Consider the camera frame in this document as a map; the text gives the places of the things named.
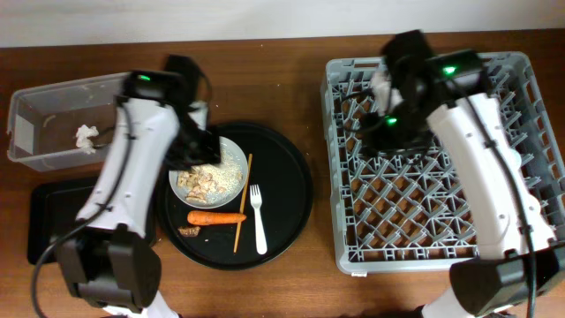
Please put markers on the white plastic fork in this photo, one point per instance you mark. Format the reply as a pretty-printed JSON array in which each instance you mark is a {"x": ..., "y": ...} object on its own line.
[{"x": 256, "y": 202}]

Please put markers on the grey plastic dishwasher rack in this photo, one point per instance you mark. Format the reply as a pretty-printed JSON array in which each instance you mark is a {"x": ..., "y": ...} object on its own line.
[{"x": 395, "y": 213}]

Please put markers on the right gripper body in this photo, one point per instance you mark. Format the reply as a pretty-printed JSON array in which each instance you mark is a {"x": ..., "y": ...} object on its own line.
[{"x": 395, "y": 132}]

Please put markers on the rice and nut scraps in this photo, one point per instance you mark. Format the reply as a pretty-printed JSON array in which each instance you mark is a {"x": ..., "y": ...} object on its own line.
[{"x": 206, "y": 184}]

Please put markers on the clear plastic waste bin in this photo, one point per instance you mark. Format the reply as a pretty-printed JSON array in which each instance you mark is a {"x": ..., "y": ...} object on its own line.
[{"x": 43, "y": 121}]

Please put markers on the grey plate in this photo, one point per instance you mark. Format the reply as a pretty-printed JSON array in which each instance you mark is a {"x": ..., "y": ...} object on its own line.
[{"x": 238, "y": 154}]

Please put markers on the brown food scrap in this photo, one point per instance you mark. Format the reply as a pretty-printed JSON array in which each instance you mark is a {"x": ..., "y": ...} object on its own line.
[{"x": 189, "y": 231}]

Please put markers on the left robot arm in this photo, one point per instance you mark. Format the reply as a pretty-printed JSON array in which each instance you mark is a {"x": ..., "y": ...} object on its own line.
[{"x": 161, "y": 121}]

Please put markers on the black rectangular tray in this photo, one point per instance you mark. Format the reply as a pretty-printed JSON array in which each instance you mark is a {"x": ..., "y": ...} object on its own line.
[{"x": 53, "y": 209}]

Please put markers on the orange carrot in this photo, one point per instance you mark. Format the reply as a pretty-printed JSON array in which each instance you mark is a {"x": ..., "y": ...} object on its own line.
[{"x": 204, "y": 218}]

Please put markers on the wooden chopstick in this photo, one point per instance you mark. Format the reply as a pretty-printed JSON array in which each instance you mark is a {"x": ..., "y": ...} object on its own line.
[{"x": 242, "y": 203}]

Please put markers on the round black serving tray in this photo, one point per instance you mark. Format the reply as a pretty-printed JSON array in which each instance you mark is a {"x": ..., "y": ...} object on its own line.
[{"x": 286, "y": 188}]

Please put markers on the white napkin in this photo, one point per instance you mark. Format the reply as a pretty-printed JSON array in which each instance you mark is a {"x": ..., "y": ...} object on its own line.
[{"x": 83, "y": 138}]

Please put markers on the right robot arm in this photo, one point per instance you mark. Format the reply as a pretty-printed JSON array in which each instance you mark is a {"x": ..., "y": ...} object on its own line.
[{"x": 519, "y": 257}]

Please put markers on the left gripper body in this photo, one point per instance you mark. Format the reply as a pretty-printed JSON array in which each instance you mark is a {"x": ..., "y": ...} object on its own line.
[{"x": 192, "y": 144}]

